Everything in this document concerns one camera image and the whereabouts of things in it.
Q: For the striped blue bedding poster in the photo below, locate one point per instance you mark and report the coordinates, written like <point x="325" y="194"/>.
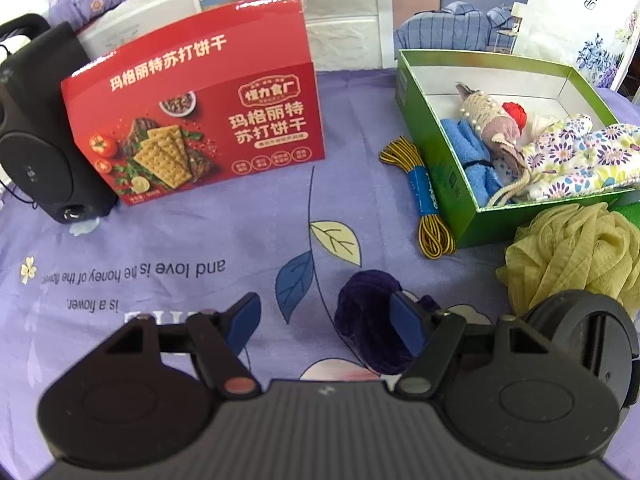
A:
<point x="450" y="20"/>

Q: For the black coffee cup with lid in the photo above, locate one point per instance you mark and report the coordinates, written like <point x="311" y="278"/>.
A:
<point x="585" y="350"/>

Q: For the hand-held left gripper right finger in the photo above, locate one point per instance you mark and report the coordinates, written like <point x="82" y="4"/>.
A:
<point x="407" y="322"/>

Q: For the blue towel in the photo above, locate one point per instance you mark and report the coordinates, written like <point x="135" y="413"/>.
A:
<point x="470" y="160"/>

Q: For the red cracker box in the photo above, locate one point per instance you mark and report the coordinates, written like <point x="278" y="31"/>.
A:
<point x="200" y="110"/>

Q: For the white floral packaging bag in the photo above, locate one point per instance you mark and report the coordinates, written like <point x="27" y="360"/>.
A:
<point x="585" y="15"/>

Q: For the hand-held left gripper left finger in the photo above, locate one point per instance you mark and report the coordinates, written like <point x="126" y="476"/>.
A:
<point x="240" y="322"/>

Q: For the green cardboard box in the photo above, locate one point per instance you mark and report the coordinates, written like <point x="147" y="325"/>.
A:
<point x="440" y="170"/>

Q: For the black portable speaker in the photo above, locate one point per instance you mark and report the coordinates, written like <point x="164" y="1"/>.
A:
<point x="40" y="160"/>

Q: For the purple floral printed blanket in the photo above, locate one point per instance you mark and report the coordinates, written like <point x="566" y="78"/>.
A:
<point x="175" y="240"/>

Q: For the floral quilted oven mitt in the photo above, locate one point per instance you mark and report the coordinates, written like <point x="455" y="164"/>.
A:
<point x="575" y="160"/>

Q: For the dark purple scrunchie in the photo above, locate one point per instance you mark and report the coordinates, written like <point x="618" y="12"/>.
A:
<point x="360" y="320"/>

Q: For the yellow black shoelace bundle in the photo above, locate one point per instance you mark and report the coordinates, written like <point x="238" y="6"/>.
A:
<point x="422" y="185"/>

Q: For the small red ball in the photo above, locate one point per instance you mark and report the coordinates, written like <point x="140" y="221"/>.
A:
<point x="515" y="112"/>

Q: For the green mesh bath pouf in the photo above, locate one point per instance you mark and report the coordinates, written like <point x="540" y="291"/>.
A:
<point x="565" y="250"/>

